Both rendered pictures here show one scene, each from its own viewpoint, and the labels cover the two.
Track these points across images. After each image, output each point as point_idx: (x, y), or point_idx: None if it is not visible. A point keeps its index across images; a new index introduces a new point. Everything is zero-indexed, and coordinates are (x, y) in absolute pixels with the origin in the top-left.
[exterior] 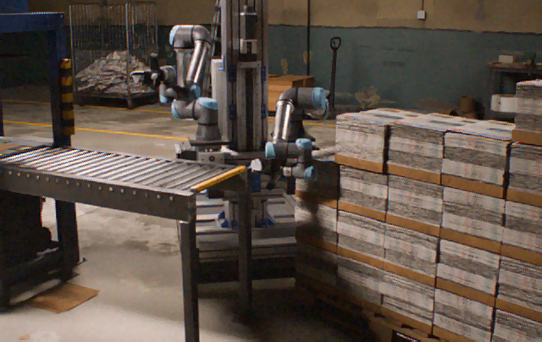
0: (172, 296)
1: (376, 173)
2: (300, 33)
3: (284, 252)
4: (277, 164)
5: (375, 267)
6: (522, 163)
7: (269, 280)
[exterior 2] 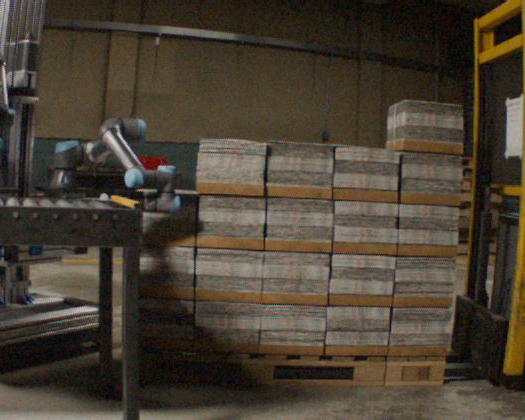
0: None
1: (251, 198)
2: None
3: (76, 325)
4: (135, 197)
5: (249, 303)
6: (415, 168)
7: (65, 361)
